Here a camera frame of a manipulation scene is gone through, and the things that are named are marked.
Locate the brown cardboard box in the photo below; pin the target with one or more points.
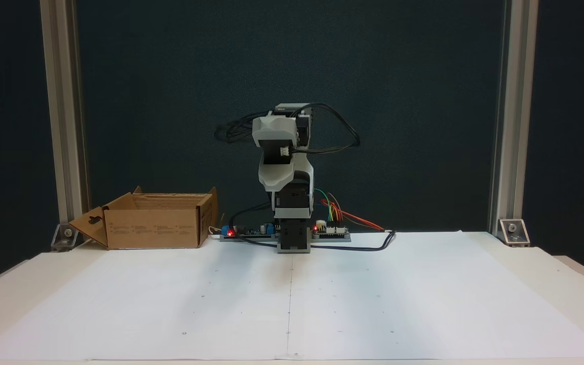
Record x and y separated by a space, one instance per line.
152 228

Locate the metal corner bracket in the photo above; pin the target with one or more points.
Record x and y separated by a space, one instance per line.
514 232
66 235

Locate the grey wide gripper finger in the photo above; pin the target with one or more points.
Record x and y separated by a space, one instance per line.
278 183

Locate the blue circuit board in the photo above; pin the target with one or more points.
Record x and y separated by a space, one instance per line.
251 232

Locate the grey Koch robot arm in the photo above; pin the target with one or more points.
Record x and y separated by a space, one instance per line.
294 228

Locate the aluminium frame post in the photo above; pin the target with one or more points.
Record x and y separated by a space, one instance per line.
515 101
64 101

